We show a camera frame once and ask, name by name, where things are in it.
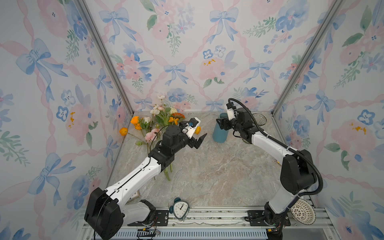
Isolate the teal ceramic vase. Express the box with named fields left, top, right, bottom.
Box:
left=213, top=113, right=228, bottom=144

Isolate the pink carnation flower stem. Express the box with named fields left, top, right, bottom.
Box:
left=143, top=128, right=172, bottom=182

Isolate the orange poppy flower stem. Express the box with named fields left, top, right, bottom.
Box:
left=162, top=118, right=201, bottom=171

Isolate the orange sunflower stem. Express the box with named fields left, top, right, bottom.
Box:
left=169, top=113, right=185, bottom=125

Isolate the white flower stem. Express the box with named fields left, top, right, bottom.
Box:
left=150, top=95, right=179, bottom=128

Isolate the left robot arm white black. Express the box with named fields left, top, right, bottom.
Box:
left=85, top=118, right=205, bottom=240

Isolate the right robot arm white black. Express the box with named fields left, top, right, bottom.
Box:
left=217, top=108, right=323, bottom=227

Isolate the clear glass vase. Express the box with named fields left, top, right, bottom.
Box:
left=253, top=113, right=268, bottom=126

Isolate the orange ranunculus flower bunch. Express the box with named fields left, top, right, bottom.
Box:
left=119, top=116, right=150, bottom=144

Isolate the playing card box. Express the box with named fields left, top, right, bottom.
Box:
left=128, top=190, right=141, bottom=202

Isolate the teal alarm clock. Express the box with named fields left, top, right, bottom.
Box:
left=169, top=198, right=190, bottom=221

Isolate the white round perforated disc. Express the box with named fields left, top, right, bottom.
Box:
left=291, top=199, right=316, bottom=225

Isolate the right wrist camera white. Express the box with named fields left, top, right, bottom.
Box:
left=226, top=101, right=236, bottom=121

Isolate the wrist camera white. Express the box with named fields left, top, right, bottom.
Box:
left=226, top=101, right=236, bottom=121
left=182, top=118, right=201, bottom=139

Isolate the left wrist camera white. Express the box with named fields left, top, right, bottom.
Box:
left=182, top=118, right=201, bottom=139

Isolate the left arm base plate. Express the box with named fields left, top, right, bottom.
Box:
left=128, top=210, right=169, bottom=227

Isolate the aluminium rail frame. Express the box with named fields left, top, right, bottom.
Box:
left=79, top=206, right=340, bottom=240

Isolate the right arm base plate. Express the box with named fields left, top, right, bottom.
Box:
left=244, top=210, right=291, bottom=228

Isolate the black corrugated cable hose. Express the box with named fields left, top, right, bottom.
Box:
left=227, top=98, right=324, bottom=197

